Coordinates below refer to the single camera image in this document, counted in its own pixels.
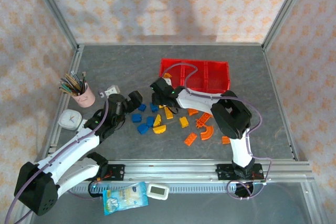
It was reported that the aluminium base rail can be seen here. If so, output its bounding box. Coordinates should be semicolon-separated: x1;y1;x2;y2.
104;158;315;183

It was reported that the blue white snack bag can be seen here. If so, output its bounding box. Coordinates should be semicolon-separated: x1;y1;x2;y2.
102;181;149;216

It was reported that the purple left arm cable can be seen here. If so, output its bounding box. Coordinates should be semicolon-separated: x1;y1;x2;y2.
4;90;110;224

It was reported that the tan pencil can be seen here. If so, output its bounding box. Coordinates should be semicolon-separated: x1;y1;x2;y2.
64;74;81;92

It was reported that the white digital timer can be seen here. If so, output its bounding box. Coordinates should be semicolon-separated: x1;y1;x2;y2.
146;183;169;200

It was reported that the white square clock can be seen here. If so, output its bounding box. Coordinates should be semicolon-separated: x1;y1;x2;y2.
58;109;82;131

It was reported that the dark paint brush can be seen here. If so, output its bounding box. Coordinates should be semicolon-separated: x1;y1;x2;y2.
80;71;87;93

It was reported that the pink cup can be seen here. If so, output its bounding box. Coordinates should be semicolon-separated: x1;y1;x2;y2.
72;82;96;108

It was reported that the aluminium table edge rail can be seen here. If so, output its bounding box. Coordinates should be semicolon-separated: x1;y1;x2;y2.
262;47;300;162
78;42;265;48
40;45;85;162

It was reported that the aluminium frame post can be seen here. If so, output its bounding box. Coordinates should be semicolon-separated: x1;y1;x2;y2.
28;0;80;51
261;0;313;52

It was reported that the silver tipped pen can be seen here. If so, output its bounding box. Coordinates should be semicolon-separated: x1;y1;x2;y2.
70;70;82;94

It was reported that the green pen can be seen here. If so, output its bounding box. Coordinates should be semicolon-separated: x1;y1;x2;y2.
59;84;77;95

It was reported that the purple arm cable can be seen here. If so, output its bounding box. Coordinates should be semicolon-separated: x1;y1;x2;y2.
160;62;274;200
4;90;110;224

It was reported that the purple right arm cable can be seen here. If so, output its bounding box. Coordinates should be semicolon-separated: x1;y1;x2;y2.
160;62;274;200

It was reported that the orange lego rail piece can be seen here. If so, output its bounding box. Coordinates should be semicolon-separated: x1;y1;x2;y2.
195;113;213;127

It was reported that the orange lego plate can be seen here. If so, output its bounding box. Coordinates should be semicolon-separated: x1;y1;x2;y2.
183;132;198;147

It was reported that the grey slotted cable duct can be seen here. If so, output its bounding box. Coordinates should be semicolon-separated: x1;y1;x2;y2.
70;183;238;194

